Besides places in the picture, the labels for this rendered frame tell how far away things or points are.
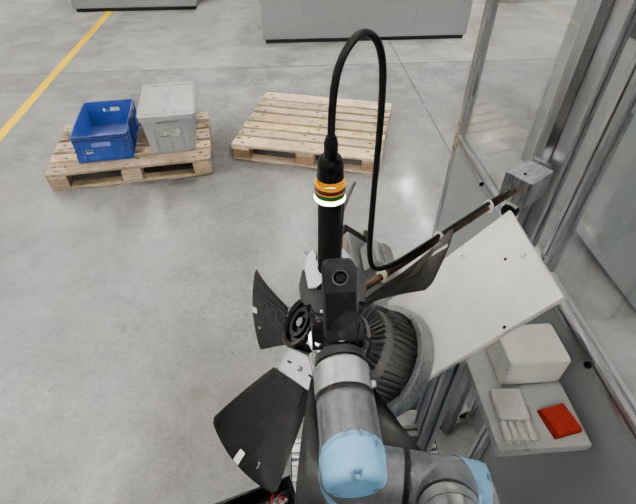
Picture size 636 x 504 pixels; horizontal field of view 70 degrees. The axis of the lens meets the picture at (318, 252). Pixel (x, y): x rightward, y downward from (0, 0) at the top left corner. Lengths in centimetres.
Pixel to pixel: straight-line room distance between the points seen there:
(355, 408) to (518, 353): 84
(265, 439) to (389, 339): 35
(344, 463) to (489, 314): 56
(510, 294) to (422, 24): 567
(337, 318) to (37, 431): 206
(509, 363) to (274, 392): 63
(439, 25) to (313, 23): 160
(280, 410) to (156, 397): 141
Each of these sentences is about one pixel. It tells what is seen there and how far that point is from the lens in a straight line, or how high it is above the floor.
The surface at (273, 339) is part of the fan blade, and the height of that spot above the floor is 99.
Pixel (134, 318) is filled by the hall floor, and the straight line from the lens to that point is 274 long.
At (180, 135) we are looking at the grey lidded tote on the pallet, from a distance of 368.
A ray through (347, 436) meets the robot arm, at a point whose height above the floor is 149.
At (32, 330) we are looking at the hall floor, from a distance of 293.
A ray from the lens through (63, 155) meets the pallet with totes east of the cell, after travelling 407.
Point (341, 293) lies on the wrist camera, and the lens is 60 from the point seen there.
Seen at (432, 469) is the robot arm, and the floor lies 140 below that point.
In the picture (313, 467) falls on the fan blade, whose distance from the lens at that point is 85.
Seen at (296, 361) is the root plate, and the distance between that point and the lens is 103.
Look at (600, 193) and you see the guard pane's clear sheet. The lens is 134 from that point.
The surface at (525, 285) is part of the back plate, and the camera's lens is 99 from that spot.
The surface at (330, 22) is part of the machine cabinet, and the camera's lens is 625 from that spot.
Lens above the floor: 199
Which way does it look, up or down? 43 degrees down
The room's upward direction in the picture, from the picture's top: straight up
